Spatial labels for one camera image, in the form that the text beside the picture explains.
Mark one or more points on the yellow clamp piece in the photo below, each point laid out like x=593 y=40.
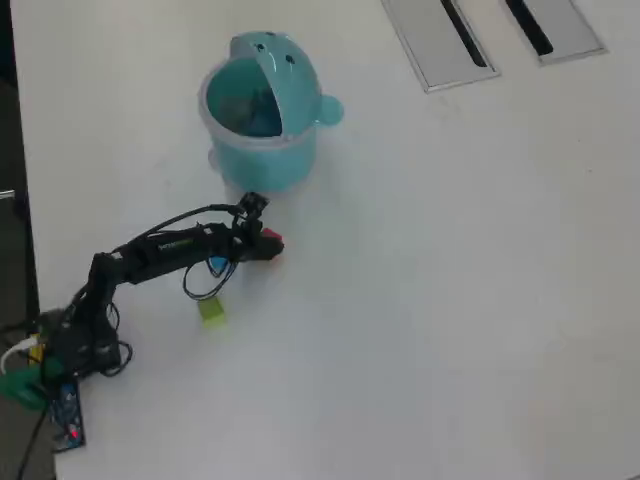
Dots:
x=35 y=355

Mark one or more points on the teal bin with swing lid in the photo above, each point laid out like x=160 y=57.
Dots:
x=265 y=165

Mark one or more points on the green cube block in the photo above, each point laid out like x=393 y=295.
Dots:
x=212 y=312

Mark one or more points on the green table clamp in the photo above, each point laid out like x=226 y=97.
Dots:
x=20 y=387

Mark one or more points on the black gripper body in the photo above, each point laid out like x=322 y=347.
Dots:
x=244 y=242

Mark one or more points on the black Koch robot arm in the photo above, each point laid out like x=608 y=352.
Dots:
x=165 y=250

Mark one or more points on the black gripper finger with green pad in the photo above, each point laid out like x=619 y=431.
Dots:
x=259 y=235
x=267 y=254

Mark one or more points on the blue cube block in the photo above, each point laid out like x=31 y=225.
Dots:
x=217 y=264

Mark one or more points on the blue controller circuit board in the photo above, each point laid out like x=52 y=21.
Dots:
x=67 y=415

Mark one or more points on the red cube block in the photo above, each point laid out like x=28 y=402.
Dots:
x=274 y=236

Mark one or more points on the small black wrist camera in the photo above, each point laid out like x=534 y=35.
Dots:
x=252 y=204

